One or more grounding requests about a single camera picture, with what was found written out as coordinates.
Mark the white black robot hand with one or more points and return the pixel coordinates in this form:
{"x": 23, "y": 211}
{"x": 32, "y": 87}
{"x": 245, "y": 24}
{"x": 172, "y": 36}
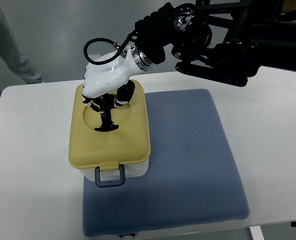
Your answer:
{"x": 102, "y": 79}

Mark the person in grey trousers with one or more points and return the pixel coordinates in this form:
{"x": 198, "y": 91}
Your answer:
{"x": 15, "y": 60}

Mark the upper silver floor plate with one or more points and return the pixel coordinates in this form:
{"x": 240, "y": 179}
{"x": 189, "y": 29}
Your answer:
{"x": 94, "y": 56}

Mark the white table leg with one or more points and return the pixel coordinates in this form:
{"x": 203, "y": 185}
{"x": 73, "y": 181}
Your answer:
{"x": 256, "y": 233}

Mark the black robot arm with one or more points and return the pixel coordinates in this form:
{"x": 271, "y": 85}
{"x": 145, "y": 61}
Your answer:
{"x": 225, "y": 43}

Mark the white storage box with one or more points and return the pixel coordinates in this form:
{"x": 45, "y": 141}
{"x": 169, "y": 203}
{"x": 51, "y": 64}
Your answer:
{"x": 131, "y": 170}

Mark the yellow box lid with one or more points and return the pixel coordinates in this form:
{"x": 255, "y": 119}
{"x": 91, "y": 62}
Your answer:
{"x": 111, "y": 138}

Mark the blue grey cushion mat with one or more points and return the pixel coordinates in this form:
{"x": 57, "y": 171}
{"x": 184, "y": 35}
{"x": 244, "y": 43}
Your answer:
{"x": 192, "y": 176}

